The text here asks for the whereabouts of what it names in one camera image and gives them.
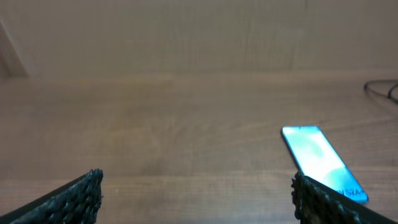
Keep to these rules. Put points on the Samsung Galaxy S24+ smartphone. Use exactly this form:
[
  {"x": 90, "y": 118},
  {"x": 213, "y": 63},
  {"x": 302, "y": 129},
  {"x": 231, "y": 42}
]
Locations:
[{"x": 317, "y": 159}]

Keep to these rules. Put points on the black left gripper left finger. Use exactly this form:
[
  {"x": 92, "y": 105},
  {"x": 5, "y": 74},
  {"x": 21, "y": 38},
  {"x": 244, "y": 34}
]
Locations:
[{"x": 75, "y": 202}]

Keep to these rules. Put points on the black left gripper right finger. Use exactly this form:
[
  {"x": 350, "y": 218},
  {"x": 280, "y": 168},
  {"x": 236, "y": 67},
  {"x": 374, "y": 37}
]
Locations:
[{"x": 317, "y": 203}]

